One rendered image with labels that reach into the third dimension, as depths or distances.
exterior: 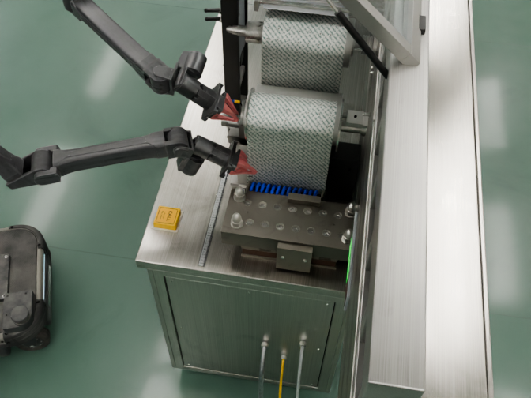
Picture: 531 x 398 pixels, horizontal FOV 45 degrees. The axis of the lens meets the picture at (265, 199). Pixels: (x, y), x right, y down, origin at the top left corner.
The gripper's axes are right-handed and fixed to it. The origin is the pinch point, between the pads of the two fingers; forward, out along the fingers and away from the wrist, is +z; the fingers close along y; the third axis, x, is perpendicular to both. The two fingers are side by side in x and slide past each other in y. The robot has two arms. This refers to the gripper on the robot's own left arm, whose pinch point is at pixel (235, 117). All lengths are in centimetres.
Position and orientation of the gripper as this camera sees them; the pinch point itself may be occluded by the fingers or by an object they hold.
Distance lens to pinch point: 182.1
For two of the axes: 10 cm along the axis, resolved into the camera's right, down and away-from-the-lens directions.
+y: -1.2, 8.3, -5.4
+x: 6.5, -3.5, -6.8
